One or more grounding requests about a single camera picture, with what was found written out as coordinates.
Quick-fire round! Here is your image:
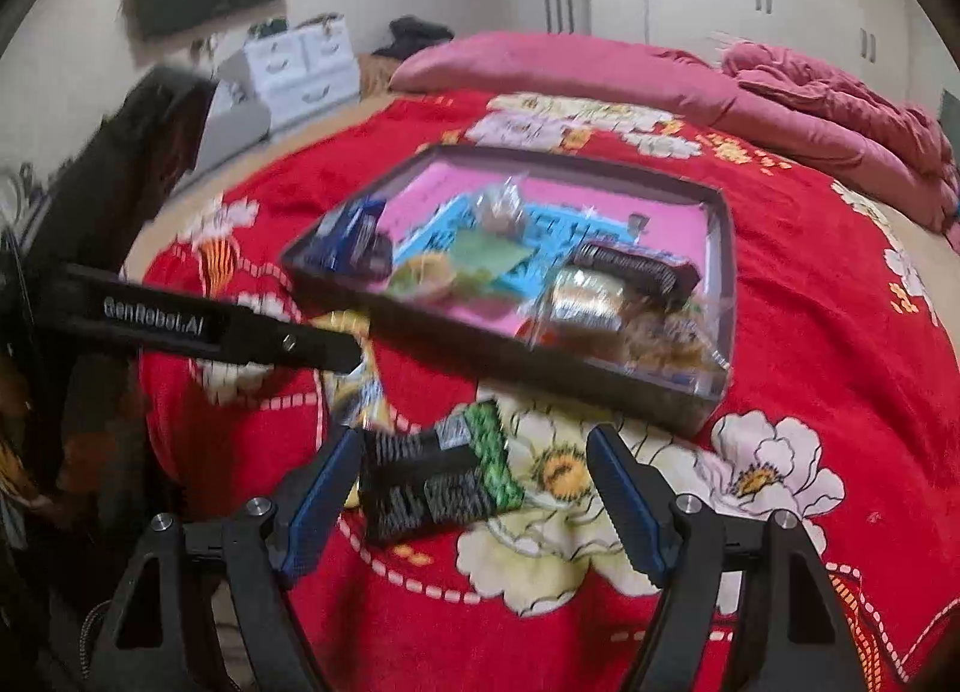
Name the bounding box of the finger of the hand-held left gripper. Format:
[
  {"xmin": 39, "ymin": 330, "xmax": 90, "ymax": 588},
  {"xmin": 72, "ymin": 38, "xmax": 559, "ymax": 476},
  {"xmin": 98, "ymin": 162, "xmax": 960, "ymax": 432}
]
[{"xmin": 223, "ymin": 302, "xmax": 362, "ymax": 374}]

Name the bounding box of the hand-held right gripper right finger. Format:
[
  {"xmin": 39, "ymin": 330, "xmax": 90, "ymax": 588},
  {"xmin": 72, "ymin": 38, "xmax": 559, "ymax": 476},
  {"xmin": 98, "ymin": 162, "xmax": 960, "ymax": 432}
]
[{"xmin": 586, "ymin": 424, "xmax": 863, "ymax": 692}]

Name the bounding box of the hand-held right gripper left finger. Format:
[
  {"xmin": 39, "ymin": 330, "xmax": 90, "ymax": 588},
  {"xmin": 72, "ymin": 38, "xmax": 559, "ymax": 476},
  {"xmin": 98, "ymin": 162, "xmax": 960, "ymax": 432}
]
[{"xmin": 86, "ymin": 426, "xmax": 366, "ymax": 692}]

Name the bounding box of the small yellow snack packet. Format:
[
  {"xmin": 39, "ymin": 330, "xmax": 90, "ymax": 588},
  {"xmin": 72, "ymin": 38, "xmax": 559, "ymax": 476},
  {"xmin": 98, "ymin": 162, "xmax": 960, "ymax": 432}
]
[{"xmin": 311, "ymin": 313, "xmax": 391, "ymax": 431}]

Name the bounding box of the black and green snack packet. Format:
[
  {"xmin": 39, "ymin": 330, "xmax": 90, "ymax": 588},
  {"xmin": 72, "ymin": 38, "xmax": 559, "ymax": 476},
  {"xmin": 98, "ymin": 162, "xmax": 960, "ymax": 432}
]
[{"xmin": 358, "ymin": 399, "xmax": 526, "ymax": 547}]

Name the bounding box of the blue snack packet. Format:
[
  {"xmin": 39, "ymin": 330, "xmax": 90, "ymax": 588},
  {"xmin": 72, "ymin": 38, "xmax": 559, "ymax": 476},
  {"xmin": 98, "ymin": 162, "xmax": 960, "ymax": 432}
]
[{"xmin": 304, "ymin": 195, "xmax": 391, "ymax": 277}]

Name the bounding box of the round yellow pastry packet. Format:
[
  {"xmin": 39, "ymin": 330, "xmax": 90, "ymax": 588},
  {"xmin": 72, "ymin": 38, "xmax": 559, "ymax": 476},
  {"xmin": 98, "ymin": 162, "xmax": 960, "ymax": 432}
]
[{"xmin": 386, "ymin": 253, "xmax": 458, "ymax": 303}]

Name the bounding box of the long orange cake packet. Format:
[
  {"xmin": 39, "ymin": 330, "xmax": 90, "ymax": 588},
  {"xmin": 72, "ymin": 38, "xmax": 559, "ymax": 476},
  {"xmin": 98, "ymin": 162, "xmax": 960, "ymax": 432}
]
[{"xmin": 619, "ymin": 313, "xmax": 728, "ymax": 380}]

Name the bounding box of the shallow grey cardboard box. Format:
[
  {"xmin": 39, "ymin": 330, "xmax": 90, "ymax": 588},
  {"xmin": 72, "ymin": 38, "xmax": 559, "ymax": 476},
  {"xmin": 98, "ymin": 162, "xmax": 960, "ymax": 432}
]
[{"xmin": 279, "ymin": 143, "xmax": 736, "ymax": 438}]

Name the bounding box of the light green snack packet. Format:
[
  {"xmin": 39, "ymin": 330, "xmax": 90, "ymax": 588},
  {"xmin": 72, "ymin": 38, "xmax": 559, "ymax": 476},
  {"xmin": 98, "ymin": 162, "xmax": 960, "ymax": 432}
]
[{"xmin": 442, "ymin": 231, "xmax": 537, "ymax": 284}]

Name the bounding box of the clear sponge cake packet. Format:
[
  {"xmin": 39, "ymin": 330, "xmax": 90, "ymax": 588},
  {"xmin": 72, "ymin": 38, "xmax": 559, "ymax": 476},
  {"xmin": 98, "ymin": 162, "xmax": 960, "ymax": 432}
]
[{"xmin": 529, "ymin": 268, "xmax": 638, "ymax": 348}]

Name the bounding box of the small black snack packet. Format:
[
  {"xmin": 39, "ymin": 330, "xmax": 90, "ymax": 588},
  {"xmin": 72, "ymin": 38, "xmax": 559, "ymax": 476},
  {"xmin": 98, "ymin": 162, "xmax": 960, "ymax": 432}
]
[{"xmin": 566, "ymin": 238, "xmax": 702, "ymax": 303}]

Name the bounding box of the clear packet of brown nuts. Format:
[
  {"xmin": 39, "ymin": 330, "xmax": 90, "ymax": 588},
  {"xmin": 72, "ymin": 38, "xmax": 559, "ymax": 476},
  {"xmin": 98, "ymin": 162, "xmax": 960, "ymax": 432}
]
[{"xmin": 472, "ymin": 174, "xmax": 526, "ymax": 243}]

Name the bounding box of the pink and blue book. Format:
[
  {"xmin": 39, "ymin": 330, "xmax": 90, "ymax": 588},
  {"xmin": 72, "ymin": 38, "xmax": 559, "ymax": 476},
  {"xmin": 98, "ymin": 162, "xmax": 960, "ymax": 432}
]
[{"xmin": 375, "ymin": 160, "xmax": 710, "ymax": 363}]

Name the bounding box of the red floral blanket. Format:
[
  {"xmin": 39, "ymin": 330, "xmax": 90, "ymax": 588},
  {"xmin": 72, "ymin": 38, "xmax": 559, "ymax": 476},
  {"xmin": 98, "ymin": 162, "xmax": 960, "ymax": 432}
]
[{"xmin": 120, "ymin": 88, "xmax": 960, "ymax": 692}]

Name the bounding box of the white drawer chest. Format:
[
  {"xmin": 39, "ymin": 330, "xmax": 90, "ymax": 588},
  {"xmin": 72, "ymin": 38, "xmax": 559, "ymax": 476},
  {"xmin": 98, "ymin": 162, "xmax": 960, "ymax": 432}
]
[{"xmin": 240, "ymin": 17, "xmax": 361, "ymax": 127}]

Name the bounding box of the brown textured cloth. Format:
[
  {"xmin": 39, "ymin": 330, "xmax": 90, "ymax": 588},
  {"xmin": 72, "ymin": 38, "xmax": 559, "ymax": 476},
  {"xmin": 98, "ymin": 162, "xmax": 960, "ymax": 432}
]
[{"xmin": 358, "ymin": 55, "xmax": 398, "ymax": 100}]

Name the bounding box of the pile of dark clothes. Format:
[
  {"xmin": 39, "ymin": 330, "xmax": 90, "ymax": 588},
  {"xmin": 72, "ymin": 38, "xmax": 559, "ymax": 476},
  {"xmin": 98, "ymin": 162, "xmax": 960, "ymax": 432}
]
[{"xmin": 371, "ymin": 16, "xmax": 457, "ymax": 59}]

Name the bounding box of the pink duvet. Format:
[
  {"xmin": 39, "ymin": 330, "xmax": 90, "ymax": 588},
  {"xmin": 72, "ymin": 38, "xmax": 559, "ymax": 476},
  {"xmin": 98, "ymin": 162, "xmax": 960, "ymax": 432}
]
[{"xmin": 386, "ymin": 31, "xmax": 960, "ymax": 254}]

